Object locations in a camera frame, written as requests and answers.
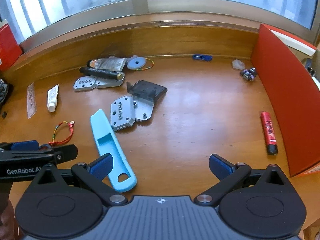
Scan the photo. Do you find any colourful bead bracelet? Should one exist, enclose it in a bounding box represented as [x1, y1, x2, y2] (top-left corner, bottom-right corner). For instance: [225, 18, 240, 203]
[135, 57, 154, 71]

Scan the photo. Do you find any light blue silicone case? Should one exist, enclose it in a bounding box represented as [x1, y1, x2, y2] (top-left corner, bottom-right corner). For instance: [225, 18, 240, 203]
[90, 109, 137, 193]

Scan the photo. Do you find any small purple black gadget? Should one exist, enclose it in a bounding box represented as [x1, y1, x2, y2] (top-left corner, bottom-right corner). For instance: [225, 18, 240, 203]
[240, 67, 257, 81]

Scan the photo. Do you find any grey metal bracket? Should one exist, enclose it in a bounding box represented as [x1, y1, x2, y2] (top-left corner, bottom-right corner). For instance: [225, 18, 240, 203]
[73, 76, 125, 92]
[109, 95, 155, 132]

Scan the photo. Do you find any metal framed window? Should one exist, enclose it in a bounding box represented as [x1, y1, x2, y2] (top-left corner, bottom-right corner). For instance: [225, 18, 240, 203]
[0, 0, 320, 52]

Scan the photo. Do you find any wooden desktop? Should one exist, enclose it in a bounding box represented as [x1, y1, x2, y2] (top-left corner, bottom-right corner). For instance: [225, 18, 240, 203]
[0, 52, 292, 200]

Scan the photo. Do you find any silver cream tube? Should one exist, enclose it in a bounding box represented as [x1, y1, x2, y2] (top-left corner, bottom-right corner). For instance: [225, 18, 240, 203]
[87, 57, 127, 71]

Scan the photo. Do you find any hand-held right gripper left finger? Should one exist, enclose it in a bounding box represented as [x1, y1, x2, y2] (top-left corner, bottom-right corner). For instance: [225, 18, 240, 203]
[31, 153, 128, 207]

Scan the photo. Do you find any red lighter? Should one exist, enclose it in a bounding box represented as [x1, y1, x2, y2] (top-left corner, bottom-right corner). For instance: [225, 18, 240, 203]
[260, 111, 279, 156]

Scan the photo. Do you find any black tube with gold cap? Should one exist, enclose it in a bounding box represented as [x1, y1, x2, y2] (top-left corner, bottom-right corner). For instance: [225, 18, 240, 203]
[79, 66, 125, 81]

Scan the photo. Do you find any grey patterned cloth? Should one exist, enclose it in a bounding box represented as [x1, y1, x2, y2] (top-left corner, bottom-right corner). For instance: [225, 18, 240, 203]
[0, 78, 9, 103]

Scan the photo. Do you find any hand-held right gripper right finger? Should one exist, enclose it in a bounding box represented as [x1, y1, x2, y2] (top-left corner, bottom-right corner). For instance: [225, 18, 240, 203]
[194, 154, 292, 207]

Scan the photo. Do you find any person's left forearm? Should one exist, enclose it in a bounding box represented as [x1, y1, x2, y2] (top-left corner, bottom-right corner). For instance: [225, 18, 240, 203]
[0, 200, 19, 240]

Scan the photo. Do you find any small red box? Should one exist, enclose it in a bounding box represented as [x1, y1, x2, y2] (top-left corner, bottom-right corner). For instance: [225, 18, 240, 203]
[0, 19, 24, 72]

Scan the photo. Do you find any small white tube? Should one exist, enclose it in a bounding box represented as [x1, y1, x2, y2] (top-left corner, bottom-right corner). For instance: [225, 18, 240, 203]
[47, 84, 60, 112]

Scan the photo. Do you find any light blue foam disc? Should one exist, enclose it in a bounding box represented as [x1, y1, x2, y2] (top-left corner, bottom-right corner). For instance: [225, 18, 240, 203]
[127, 55, 148, 70]

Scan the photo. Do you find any dark transparent plastic cover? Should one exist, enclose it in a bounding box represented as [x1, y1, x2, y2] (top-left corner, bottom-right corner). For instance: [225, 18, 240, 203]
[126, 79, 168, 103]

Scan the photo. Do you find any clear plastic strip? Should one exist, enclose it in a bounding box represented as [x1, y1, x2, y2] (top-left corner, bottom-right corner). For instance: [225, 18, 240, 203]
[27, 82, 37, 119]

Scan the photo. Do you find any red string bracelet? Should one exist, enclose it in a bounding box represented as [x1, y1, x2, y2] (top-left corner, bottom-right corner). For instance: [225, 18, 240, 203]
[48, 121, 76, 146]

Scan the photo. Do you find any large red cardboard box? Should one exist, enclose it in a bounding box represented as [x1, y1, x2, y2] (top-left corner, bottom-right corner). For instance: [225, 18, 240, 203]
[251, 23, 320, 178]

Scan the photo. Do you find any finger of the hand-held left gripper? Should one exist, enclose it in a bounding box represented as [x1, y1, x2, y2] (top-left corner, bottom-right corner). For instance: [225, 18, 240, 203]
[37, 144, 78, 165]
[0, 141, 40, 152]

